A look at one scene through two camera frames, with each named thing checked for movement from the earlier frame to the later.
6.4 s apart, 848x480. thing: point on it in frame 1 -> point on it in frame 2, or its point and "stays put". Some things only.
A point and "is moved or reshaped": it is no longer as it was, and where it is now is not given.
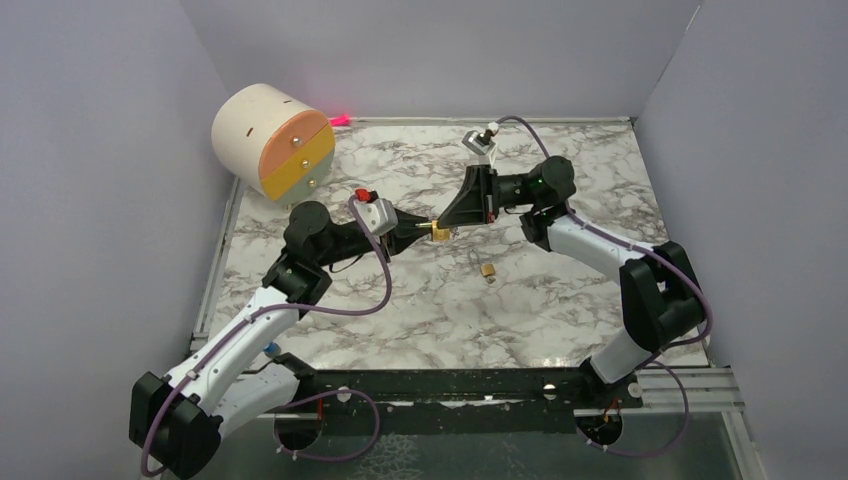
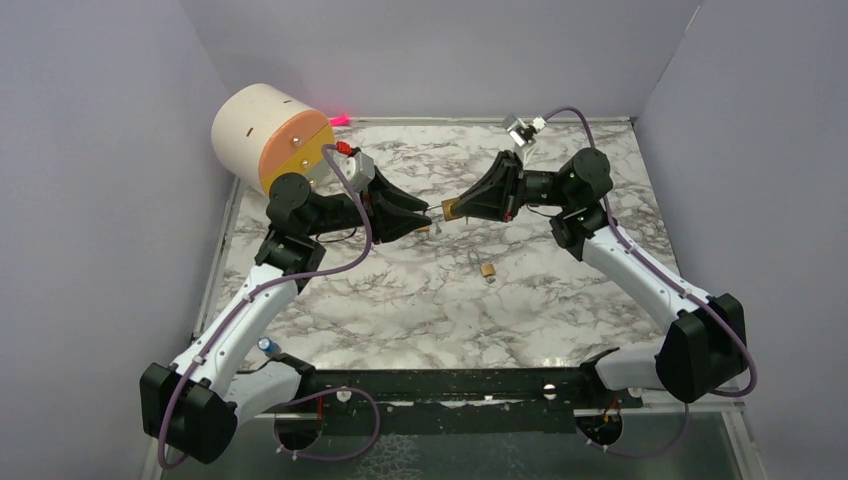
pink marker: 341,121 stays put
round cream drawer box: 274,141 stays put
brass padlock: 438,234 is moved or reshaped
